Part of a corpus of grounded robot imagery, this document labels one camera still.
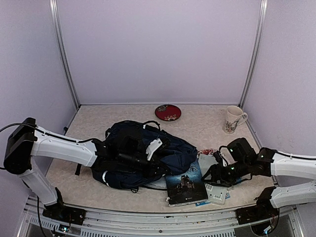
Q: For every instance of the front aluminium rail base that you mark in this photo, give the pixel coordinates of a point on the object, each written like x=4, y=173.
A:
x=110, y=223

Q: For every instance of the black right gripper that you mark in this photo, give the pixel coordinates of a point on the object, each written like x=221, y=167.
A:
x=215, y=169

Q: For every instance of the red floral round plate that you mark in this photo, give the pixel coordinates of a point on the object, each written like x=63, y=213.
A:
x=168, y=112

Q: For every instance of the left aluminium frame post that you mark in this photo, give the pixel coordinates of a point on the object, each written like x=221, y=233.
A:
x=62, y=51

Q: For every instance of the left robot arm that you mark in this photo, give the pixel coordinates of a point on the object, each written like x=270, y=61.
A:
x=29, y=140

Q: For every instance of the navy blue student backpack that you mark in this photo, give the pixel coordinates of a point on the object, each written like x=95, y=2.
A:
x=137, y=153

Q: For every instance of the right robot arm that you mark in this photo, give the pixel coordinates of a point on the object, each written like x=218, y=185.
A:
x=267, y=162

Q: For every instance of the floral patterned booklet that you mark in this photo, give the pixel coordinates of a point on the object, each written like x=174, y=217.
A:
x=208, y=152

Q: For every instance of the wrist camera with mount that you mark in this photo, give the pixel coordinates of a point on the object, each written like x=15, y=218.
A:
x=157, y=144
x=221, y=160

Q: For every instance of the aluminium frame post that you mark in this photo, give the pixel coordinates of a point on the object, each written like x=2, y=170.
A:
x=62, y=51
x=255, y=52

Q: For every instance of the dark Wuthering Heights book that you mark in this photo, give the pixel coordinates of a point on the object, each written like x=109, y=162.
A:
x=186, y=188

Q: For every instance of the right aluminium frame post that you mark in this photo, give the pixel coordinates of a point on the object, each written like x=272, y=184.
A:
x=255, y=52

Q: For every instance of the blue white workbook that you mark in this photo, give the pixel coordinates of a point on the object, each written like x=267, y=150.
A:
x=227, y=196

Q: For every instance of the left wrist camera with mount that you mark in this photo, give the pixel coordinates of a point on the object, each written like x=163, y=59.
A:
x=157, y=144

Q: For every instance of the white cartoon mug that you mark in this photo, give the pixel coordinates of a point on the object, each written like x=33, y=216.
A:
x=234, y=117

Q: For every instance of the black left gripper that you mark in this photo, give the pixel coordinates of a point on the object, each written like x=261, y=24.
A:
x=153, y=171

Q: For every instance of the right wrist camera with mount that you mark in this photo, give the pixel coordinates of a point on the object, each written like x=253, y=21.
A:
x=221, y=160

